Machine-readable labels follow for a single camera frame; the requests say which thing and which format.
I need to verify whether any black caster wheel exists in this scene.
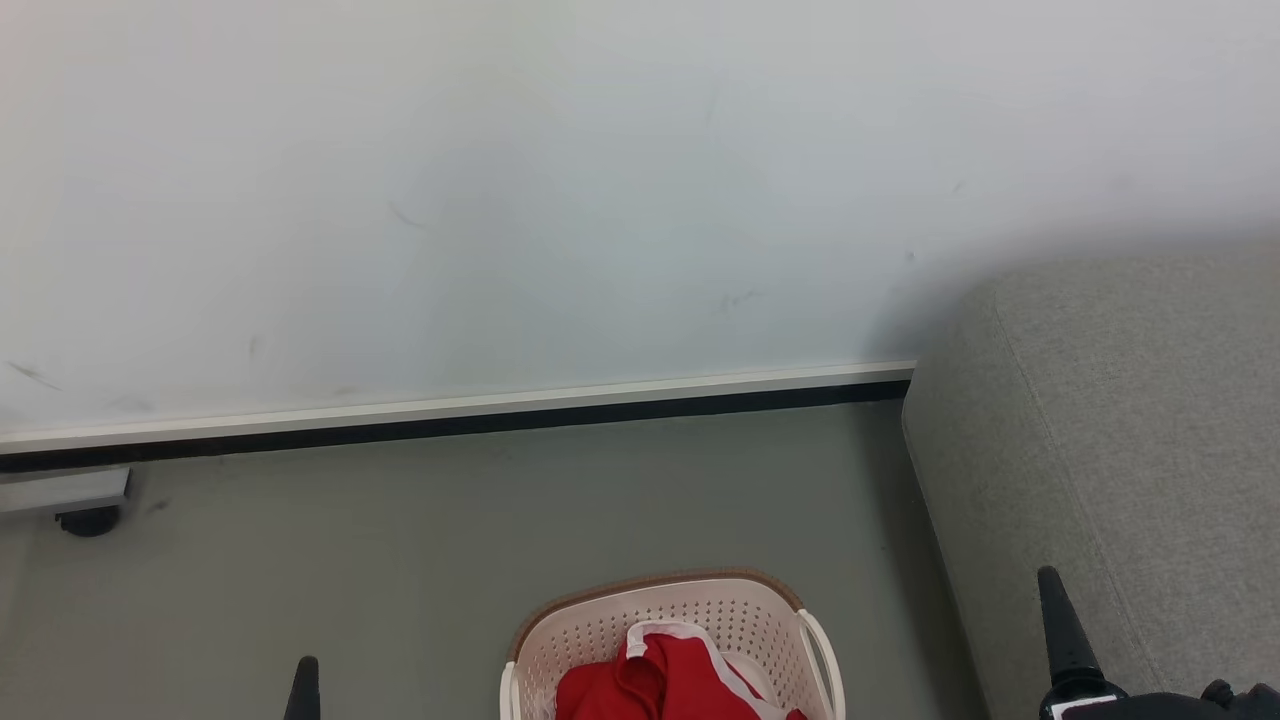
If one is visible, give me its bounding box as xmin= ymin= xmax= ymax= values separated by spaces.
xmin=55 ymin=506 xmax=123 ymax=539

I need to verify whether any red garment white trim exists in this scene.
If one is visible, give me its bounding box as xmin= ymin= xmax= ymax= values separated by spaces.
xmin=553 ymin=620 xmax=809 ymax=720

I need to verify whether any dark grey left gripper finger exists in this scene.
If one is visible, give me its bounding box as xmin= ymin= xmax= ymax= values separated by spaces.
xmin=284 ymin=655 xmax=322 ymax=720

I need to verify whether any grey fabric sofa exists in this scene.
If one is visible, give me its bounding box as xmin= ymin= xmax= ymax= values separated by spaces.
xmin=901 ymin=240 xmax=1280 ymax=720

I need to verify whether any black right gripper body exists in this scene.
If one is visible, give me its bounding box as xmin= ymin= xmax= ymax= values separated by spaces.
xmin=1038 ymin=680 xmax=1280 ymax=720

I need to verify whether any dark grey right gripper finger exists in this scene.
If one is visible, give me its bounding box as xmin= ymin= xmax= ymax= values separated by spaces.
xmin=1036 ymin=565 xmax=1105 ymax=701

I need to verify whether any white perforated laundry basket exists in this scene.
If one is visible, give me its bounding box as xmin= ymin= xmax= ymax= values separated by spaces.
xmin=499 ymin=569 xmax=847 ymax=720

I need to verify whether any white and black baseboard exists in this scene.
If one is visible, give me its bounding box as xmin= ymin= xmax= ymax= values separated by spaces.
xmin=0 ymin=360 xmax=917 ymax=475

